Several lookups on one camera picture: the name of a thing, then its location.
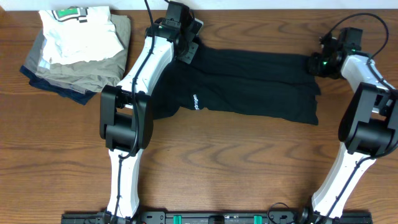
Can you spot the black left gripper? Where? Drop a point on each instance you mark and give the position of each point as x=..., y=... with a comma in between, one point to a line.
x=189, y=57

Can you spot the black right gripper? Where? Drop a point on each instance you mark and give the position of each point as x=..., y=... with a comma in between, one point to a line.
x=312, y=66

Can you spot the black t-shirt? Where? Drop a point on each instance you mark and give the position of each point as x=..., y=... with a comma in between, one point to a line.
x=245, y=82

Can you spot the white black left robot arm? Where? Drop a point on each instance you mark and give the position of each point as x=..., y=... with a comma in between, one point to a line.
x=126, y=111

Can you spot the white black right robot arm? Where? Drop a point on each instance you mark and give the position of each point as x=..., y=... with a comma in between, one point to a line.
x=367, y=131

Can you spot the beige folded garment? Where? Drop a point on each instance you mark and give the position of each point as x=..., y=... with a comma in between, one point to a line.
x=83, y=76

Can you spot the navy folded garment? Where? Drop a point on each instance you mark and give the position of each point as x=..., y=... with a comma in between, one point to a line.
x=40, y=83

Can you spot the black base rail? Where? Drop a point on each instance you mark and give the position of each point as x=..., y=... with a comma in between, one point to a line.
x=158, y=217

